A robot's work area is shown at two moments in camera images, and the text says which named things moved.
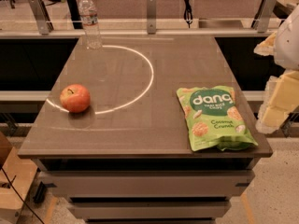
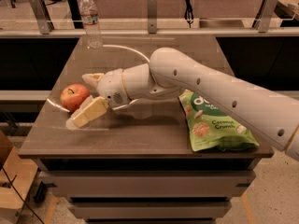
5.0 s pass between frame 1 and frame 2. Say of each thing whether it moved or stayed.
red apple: stayed
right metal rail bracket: stayed
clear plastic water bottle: stayed
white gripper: moved
